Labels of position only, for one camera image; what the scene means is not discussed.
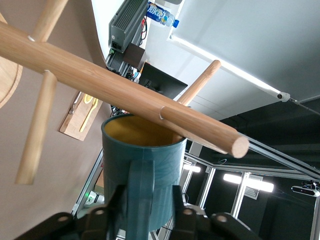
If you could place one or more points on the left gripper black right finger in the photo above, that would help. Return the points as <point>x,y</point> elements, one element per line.
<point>200,225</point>

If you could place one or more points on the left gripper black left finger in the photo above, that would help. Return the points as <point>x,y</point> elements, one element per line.
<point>95,222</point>

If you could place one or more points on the teal mug with yellow inside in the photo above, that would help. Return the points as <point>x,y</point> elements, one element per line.
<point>145,155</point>

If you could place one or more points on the wooden cup rack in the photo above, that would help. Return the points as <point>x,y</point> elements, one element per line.
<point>100,82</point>

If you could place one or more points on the rectangular ceiling light panel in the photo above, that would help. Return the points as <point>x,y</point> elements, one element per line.
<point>235,178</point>
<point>192,168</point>

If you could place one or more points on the brown table cover sheet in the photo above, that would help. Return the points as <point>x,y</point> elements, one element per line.
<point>62,162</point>

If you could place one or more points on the yellow plastic fork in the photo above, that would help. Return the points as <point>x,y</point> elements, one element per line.
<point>87,117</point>

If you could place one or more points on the black monitor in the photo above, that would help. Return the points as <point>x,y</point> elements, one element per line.
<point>162,85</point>

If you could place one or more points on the white linear ceiling light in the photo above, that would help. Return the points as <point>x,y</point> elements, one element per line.
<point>225,65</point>

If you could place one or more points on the dark brown box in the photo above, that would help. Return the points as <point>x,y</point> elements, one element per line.
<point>133,56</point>

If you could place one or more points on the grey power supply unit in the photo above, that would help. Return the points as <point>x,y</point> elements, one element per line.
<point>125,22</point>

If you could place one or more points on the clear water bottle, blue label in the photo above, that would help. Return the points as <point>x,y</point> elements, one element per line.
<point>160,15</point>

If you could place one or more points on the grey camera on frame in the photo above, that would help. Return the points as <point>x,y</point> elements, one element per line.
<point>306,191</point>

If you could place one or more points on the white security camera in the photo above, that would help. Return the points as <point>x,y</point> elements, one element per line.
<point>283,96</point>

